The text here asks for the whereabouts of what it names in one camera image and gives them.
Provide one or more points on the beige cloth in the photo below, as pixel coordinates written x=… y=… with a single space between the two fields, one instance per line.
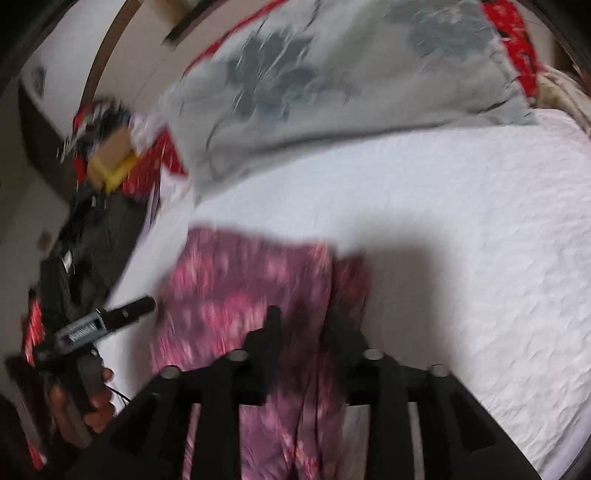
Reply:
x=561 y=99

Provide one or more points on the red floral bedsheet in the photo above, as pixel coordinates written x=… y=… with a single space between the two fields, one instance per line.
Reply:
x=519 y=46

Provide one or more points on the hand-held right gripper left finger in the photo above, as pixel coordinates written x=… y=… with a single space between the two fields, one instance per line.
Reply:
x=273 y=353

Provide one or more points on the brown door frame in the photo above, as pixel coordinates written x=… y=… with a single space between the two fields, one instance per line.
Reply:
x=108 y=50

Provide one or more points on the cardboard box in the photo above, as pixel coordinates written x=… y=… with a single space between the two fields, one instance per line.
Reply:
x=111 y=150

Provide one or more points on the white quilted mattress cover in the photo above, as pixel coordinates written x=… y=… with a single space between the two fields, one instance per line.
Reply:
x=461 y=254

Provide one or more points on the pink floral garment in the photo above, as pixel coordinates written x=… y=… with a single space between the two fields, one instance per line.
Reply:
x=240 y=295

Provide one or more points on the black bag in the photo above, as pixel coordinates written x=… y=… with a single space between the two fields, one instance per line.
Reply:
x=97 y=249

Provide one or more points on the person's left hand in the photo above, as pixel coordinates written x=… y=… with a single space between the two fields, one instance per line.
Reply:
x=99 y=410

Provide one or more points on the dark clutter pile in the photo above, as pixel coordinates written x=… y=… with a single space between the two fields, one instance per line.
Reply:
x=97 y=124

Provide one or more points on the white cloth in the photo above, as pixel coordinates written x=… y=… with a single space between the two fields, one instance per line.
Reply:
x=145 y=129

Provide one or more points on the yellow box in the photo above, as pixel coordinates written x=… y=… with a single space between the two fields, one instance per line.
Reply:
x=115 y=177

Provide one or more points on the grey floral blanket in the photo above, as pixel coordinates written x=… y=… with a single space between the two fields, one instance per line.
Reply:
x=323 y=83

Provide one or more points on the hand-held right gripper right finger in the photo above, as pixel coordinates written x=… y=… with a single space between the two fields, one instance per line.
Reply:
x=334 y=344

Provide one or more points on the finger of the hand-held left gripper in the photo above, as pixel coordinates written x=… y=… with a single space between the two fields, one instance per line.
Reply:
x=131 y=311

